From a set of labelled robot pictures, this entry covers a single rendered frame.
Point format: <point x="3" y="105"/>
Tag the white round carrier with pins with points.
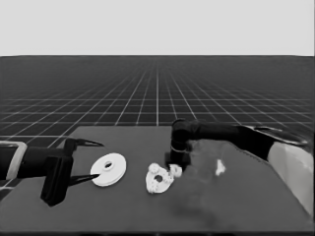
<point x="150" y="180"/>

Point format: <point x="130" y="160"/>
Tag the small white T-shaped piece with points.
<point x="220" y="167"/>

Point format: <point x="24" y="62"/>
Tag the large thick white disc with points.
<point x="116" y="170"/>

